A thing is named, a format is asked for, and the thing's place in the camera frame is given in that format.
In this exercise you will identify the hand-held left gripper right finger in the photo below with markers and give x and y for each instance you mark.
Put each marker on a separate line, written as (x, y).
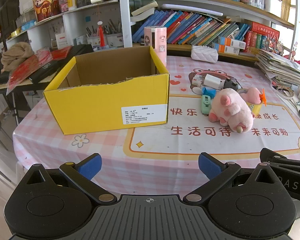
(210, 166)

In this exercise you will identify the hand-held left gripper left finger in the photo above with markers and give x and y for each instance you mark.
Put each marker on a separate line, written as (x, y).
(91, 166)

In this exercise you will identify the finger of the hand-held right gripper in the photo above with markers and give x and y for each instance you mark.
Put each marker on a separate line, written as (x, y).
(277, 157)

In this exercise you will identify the yellow cardboard box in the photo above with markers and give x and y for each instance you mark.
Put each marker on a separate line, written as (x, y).
(102, 110)

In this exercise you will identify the pink plush pig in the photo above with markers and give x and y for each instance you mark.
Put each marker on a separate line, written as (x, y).
(230, 107)

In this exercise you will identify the orange hair clip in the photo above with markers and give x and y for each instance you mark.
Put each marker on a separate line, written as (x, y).
(263, 96)

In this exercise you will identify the pink checked tablecloth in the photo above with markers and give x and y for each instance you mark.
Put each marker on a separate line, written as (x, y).
(150, 165)

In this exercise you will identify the green plastic case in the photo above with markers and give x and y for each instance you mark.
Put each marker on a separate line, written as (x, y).
(205, 105)

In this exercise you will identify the clear tape roll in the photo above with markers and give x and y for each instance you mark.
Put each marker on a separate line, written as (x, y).
(288, 96)

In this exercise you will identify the blue plastic toy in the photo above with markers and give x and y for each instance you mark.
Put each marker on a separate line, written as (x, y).
(208, 92)

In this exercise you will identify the small black gadget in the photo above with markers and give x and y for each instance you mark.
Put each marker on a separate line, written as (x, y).
(231, 84)

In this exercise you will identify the white charger plug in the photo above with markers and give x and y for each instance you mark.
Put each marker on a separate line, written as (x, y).
(212, 81)

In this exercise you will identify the small white packet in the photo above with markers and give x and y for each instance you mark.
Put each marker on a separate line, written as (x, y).
(197, 80)

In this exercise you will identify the stack of paper booklets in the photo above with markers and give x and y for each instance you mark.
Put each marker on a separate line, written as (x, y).
(282, 67)

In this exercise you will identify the black keyboard case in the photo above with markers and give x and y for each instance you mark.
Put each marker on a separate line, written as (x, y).
(46, 70)

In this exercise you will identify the white quilted pouch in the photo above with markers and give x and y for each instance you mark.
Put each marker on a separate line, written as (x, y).
(204, 53)

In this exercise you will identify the black keyboard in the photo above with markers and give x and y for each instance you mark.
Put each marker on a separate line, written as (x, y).
(80, 51)

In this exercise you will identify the red paper sheets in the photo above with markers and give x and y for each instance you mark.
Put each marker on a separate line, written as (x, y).
(25, 71)

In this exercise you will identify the white orange carton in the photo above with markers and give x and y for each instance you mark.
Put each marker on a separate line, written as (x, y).
(232, 42)
(226, 49)

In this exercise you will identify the black side table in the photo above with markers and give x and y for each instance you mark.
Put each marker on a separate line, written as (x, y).
(0, 86)

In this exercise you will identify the red boxed book set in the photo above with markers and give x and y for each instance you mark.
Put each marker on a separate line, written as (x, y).
(263, 36)

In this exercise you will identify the white pen holder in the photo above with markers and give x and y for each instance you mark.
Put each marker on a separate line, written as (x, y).
(115, 40)
(93, 41)

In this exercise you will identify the white box red label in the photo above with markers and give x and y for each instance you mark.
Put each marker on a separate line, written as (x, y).
(61, 40)

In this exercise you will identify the red tassel ornament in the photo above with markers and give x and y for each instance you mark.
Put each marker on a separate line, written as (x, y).
(101, 33)

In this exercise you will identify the brown bundled cloth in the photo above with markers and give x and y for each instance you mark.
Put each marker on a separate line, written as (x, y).
(17, 55)

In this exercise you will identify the pink cylindrical container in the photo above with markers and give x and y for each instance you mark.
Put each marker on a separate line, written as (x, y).
(158, 42)

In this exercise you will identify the row of colourful books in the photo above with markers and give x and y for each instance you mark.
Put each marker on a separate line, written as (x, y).
(195, 27)

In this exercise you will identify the white stationery holder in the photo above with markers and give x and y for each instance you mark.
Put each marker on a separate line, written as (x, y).
(273, 6)

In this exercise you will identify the white tube lamp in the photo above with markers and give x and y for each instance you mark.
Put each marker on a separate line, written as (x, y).
(190, 8)

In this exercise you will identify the white bottle yellow label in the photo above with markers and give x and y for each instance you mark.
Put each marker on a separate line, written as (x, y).
(71, 2)

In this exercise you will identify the fortune god figure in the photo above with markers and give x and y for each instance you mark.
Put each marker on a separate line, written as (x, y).
(46, 5)

